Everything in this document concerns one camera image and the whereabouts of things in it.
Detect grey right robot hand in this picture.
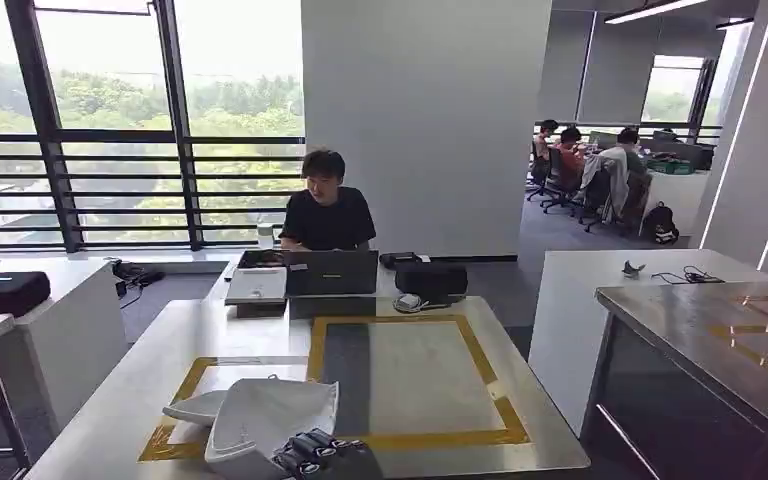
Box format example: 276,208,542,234
271,429,385,480

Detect white curved plastic part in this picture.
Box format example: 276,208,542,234
161,389,230,427
205,377,340,480

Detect white desk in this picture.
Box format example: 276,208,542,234
201,254,473,323

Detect dark grey laptop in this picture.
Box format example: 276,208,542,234
284,250,380,297

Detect silver closed laptop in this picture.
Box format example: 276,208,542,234
224,266,289,307

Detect black bag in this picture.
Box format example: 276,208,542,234
395,261,469,305

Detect open black laptop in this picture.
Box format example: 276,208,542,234
236,249,287,270

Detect small black case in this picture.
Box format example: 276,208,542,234
379,251,422,270

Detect steel table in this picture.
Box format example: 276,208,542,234
22,294,591,480

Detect person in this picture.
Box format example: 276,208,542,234
531,119,560,187
279,148,377,253
582,127,650,220
554,127,587,193

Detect black office chair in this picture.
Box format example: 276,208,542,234
579,165,618,233
537,146,581,215

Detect steel bench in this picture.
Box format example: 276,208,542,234
594,281,768,480

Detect black window railing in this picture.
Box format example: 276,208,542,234
0,132,306,252

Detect black backpack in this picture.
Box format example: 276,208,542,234
642,201,681,246

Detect yellow tape marking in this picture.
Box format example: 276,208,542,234
708,291,768,392

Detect green plastic crate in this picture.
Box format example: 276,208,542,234
646,158,695,176

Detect ceiling light strip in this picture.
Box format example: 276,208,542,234
604,0,710,26

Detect white charger with cable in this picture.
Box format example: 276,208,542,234
393,293,452,314

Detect black cables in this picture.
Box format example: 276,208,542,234
110,259,167,299

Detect black cable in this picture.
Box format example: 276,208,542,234
650,265,726,286

